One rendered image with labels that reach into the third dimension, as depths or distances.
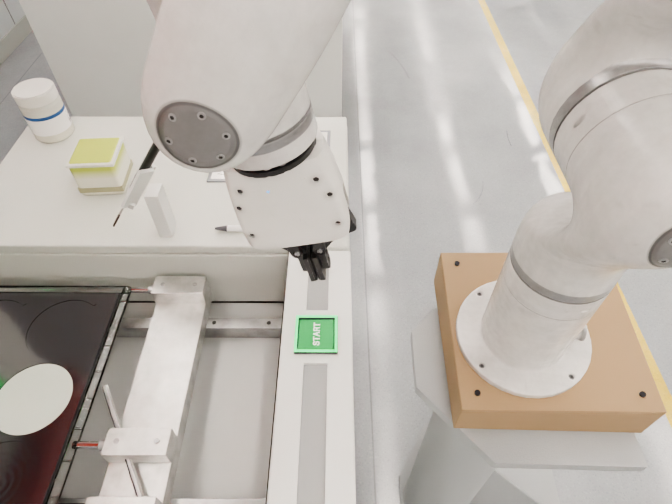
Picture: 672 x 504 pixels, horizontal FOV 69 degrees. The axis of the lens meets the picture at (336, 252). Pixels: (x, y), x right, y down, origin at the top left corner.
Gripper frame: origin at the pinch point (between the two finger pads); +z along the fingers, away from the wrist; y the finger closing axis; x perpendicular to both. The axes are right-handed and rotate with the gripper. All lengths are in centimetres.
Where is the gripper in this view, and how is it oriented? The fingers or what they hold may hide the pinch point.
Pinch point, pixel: (314, 259)
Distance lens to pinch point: 52.6
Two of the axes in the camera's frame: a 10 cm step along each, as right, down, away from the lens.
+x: 0.1, -7.5, 6.6
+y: 9.8, -1.3, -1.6
